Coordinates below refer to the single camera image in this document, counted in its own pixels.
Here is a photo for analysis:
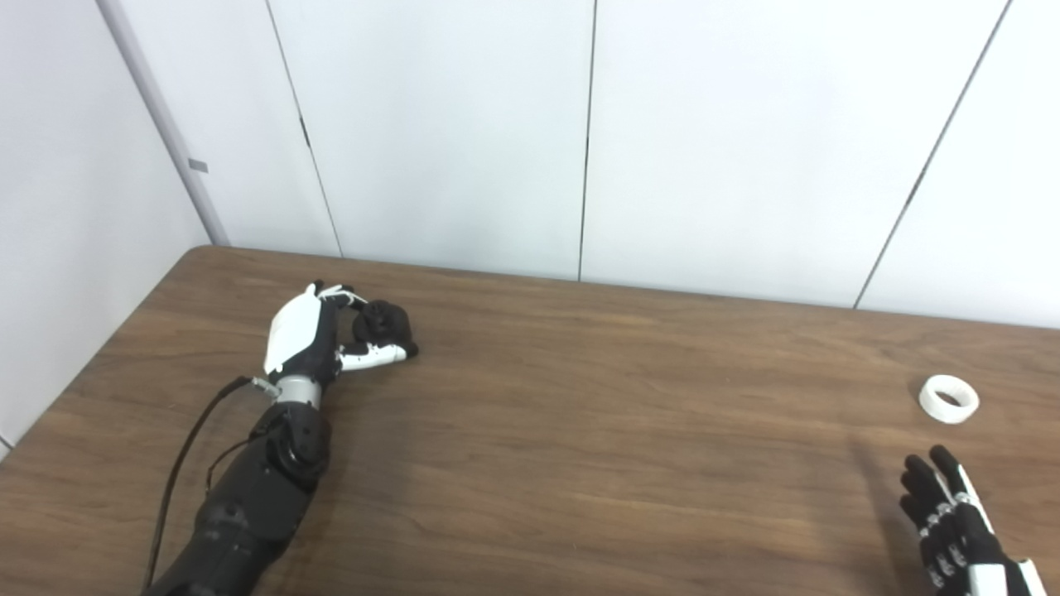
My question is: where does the white ring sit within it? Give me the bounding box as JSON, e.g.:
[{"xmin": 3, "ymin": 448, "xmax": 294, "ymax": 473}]
[{"xmin": 918, "ymin": 374, "xmax": 981, "ymax": 425}]

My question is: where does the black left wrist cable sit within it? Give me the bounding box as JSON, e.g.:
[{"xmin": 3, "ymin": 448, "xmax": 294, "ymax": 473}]
[{"xmin": 145, "ymin": 377, "xmax": 279, "ymax": 594}]

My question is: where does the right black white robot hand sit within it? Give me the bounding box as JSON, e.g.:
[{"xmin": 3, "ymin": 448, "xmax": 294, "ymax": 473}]
[{"xmin": 899, "ymin": 445, "xmax": 1048, "ymax": 596}]

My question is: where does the grey wall corner trim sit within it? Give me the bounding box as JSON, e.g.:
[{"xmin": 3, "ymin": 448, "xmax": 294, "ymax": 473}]
[{"xmin": 95, "ymin": 0, "xmax": 230, "ymax": 247}]

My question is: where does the round black part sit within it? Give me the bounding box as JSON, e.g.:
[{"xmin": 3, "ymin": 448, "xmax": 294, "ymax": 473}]
[{"xmin": 353, "ymin": 300, "xmax": 417, "ymax": 353}]

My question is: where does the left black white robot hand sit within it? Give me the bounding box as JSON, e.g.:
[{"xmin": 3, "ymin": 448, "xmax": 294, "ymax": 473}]
[{"xmin": 263, "ymin": 281, "xmax": 419, "ymax": 386}]

